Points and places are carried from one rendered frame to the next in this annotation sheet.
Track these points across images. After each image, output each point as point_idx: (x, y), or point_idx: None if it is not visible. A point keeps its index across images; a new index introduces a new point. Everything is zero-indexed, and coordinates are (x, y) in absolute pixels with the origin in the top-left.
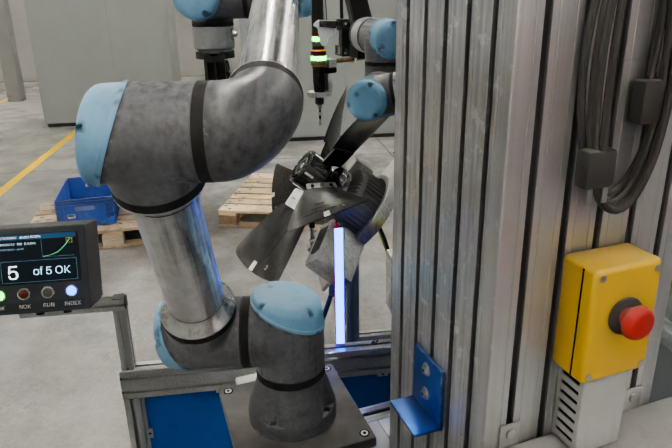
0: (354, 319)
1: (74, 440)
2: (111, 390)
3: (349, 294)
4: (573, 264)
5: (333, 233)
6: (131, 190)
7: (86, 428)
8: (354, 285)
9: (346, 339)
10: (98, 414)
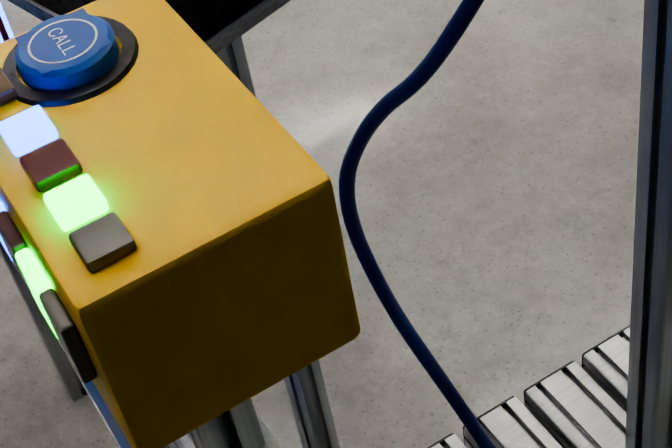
0: (661, 136)
1: (383, 2)
2: None
3: (652, 29)
4: None
5: None
6: None
7: None
8: (670, 5)
9: (636, 184)
10: None
